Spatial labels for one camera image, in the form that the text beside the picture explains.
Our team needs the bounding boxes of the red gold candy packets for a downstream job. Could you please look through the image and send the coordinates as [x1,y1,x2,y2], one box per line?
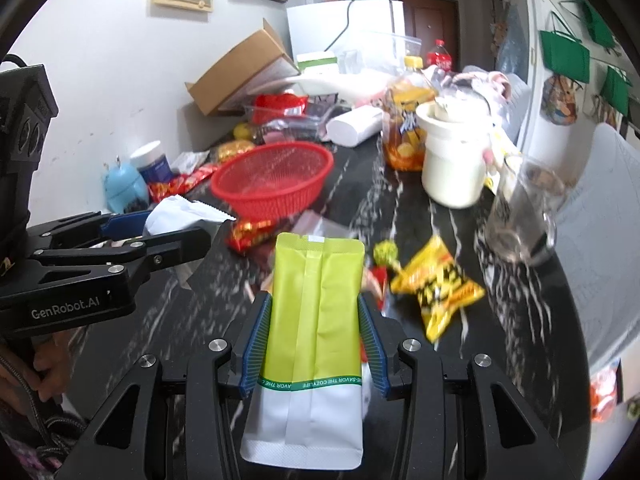
[148,162,221,204]

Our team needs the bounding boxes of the brown cardboard box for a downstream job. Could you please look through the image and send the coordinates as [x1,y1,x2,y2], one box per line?
[186,20,299,116]

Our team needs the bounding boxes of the cola bottle red cap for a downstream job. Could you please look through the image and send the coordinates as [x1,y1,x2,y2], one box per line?
[426,39,452,72]

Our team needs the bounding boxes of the yellow peanut snack bag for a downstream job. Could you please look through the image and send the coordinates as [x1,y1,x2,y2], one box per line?
[390,235,485,342]

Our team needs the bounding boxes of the iced tea drink bottle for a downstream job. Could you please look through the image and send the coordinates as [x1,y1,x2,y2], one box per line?
[382,55,437,172]

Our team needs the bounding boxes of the white lid blue jar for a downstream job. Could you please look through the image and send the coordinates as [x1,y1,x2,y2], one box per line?
[129,140,174,184]

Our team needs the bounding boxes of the red packaged snack bag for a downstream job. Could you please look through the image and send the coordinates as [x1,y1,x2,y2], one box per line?
[250,93,309,125]

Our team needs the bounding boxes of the green felt tote bag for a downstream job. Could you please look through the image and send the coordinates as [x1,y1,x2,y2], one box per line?
[539,11,590,84]

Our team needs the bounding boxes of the red cartoon snack packet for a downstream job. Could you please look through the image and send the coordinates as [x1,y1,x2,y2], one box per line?
[227,220,278,254]

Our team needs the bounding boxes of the red plastic mesh basket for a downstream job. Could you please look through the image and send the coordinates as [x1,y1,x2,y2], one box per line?
[210,141,334,220]

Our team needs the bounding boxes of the blue round robot toy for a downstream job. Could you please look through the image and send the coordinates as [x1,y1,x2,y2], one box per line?
[103,158,150,214]

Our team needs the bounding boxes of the light grey cushion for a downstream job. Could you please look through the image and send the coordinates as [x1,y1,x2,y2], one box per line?
[556,124,639,373]

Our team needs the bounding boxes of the green white snack pouch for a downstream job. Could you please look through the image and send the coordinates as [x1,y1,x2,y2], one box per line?
[240,233,364,470]

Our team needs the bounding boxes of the clear glass mug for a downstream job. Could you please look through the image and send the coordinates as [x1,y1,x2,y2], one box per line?
[485,155,566,266]

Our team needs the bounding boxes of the person's left hand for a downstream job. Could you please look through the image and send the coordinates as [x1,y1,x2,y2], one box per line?
[1,330,73,402]

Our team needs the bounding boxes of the white cylindrical container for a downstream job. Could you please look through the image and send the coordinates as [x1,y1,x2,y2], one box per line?
[326,105,383,148]

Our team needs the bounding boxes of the white lidded ceramic pot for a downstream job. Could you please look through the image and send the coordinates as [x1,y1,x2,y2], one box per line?
[416,91,492,209]

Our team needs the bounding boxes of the white mini fridge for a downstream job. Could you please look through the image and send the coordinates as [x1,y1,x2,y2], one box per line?
[286,0,405,64]

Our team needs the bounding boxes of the crumpled white tissue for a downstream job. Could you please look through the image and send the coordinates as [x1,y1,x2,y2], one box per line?
[143,195,235,235]

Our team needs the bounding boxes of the green lollipop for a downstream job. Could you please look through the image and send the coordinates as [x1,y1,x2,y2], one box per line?
[373,240,402,273]

